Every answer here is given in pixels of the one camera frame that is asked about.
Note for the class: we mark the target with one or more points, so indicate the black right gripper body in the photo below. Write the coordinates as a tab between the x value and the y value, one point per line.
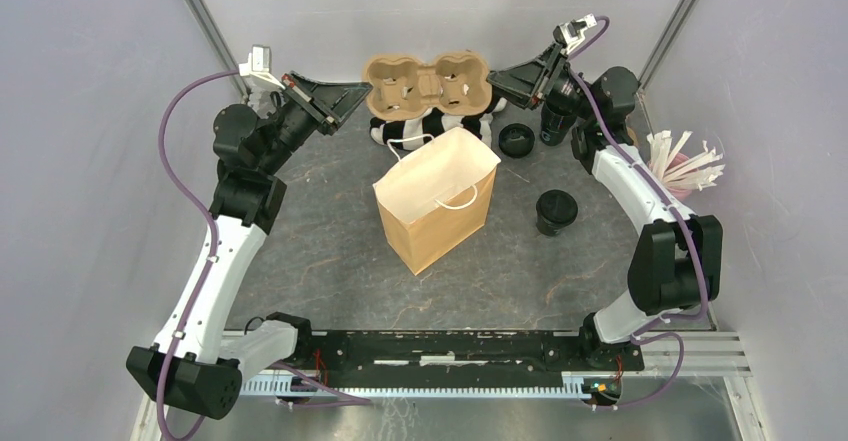
559	80

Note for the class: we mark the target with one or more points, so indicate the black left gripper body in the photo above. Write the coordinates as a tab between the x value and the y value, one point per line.
307	113

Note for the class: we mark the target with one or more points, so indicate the brown cardboard cup carrier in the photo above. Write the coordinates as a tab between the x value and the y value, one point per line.
404	87

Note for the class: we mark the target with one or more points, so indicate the black plastic cup lid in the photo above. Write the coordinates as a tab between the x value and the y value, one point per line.
557	206

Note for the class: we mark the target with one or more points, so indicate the brown paper bag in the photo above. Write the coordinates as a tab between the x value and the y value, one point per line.
436	195

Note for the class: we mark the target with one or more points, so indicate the black paper coffee cup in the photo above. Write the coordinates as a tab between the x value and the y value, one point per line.
551	225

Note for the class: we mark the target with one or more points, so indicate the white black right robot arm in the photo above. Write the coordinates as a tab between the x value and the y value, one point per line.
674	273

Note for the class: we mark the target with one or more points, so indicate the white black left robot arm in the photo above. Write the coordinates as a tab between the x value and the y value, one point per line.
188	366

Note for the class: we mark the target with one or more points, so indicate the stack of black cups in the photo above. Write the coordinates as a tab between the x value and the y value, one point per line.
555	124

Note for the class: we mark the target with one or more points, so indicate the stack of black lids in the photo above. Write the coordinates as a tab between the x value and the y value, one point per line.
516	140

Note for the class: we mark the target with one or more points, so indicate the black white striped towel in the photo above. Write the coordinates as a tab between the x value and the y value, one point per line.
410	135

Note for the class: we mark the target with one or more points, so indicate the white wrapped straws bundle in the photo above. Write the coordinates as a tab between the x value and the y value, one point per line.
668	161

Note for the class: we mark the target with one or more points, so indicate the pink straw holder cup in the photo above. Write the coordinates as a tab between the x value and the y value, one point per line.
680	187

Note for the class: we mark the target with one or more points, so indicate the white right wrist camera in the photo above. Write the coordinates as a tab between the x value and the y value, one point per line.
572	34

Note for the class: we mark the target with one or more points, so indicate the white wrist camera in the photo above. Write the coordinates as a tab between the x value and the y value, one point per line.
256	70
572	34

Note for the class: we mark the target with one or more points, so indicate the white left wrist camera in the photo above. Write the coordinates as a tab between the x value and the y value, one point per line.
256	70

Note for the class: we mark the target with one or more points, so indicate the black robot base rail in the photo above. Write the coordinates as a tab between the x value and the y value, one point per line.
445	364

